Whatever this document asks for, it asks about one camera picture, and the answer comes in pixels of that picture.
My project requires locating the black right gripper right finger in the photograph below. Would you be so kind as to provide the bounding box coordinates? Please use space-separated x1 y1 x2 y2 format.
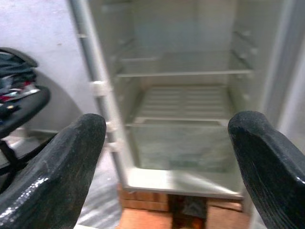
227 110 305 229

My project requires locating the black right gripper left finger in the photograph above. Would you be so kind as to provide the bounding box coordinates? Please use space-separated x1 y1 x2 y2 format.
0 113 107 229

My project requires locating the clear fridge crisper drawer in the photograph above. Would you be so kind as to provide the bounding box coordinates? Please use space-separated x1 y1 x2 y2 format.
125 123 237 173

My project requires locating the brown wooden fridge stand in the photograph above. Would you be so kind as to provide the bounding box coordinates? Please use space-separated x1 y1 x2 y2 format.
117 184 250 229

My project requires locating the white fridge door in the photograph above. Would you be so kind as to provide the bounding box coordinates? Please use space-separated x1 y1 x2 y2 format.
278 0 305 148

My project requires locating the clear glass fridge shelf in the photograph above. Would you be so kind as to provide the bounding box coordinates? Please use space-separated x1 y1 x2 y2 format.
116 68 254 78

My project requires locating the white fridge cabinet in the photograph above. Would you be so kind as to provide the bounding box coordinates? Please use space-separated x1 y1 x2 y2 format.
68 0 288 217

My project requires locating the white wire fridge shelf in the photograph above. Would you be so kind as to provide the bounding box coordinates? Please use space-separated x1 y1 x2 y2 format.
134 85 231 120

